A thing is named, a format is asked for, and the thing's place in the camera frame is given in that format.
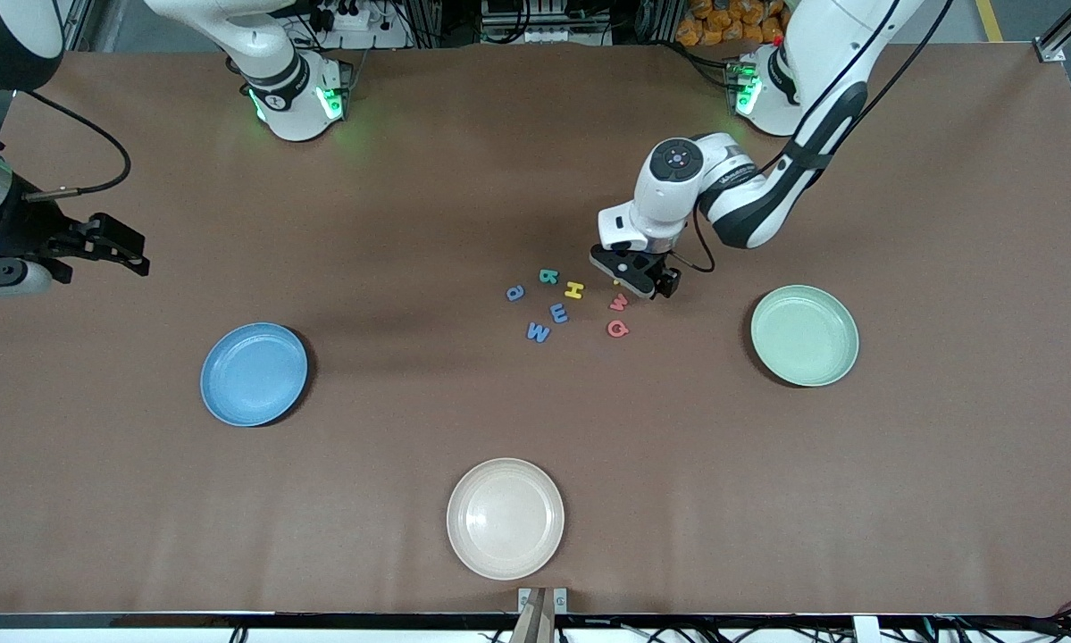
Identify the green plate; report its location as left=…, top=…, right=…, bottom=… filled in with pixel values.
left=750, top=285, right=860, bottom=388

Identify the blue plate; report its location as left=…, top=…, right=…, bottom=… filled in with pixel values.
left=200, top=322, right=309, bottom=428

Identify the beige plate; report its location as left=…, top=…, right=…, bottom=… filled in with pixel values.
left=447, top=458, right=565, bottom=581

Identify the white power strip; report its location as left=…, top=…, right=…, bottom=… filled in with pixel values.
left=484, top=22, right=612, bottom=46
left=316, top=0, right=411, bottom=50

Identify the aluminium frame profile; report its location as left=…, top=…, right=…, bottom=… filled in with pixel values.
left=1031, top=0, right=1071, bottom=65
left=57, top=0, right=98, bottom=54

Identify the metal table edge bracket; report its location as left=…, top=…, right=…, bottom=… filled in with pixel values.
left=518, top=587, right=568, bottom=615

